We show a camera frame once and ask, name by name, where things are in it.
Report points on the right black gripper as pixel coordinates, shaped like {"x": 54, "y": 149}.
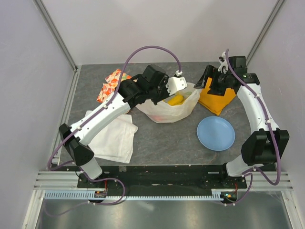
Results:
{"x": 211, "y": 72}

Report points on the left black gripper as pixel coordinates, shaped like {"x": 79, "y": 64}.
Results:
{"x": 163, "y": 83}

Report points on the white plastic bag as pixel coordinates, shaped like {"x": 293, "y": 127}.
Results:
{"x": 165, "y": 113}

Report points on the large yellow banana bunch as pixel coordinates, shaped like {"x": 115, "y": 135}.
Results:
{"x": 176, "y": 100}

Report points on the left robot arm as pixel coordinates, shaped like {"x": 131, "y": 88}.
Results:
{"x": 150, "y": 85}

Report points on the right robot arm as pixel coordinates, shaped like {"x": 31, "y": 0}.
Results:
{"x": 267, "y": 141}

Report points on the orange cloth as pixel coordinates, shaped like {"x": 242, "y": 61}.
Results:
{"x": 215, "y": 103}

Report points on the floral patterned cloth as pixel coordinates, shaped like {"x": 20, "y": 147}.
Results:
{"x": 110, "y": 85}

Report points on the blue plate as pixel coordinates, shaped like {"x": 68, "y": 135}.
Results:
{"x": 215, "y": 133}

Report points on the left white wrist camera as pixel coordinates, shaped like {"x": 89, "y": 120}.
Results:
{"x": 175, "y": 84}

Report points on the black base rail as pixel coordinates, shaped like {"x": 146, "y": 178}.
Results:
{"x": 180, "y": 180}

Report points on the right aluminium frame post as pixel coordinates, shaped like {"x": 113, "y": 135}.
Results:
{"x": 265, "y": 29}

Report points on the aluminium frame post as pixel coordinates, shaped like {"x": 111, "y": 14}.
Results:
{"x": 265, "y": 29}
{"x": 54, "y": 31}

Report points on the light blue cable duct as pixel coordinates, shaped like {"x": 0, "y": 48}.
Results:
{"x": 94, "y": 195}

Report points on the left aluminium frame post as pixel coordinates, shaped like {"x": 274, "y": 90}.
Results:
{"x": 54, "y": 31}

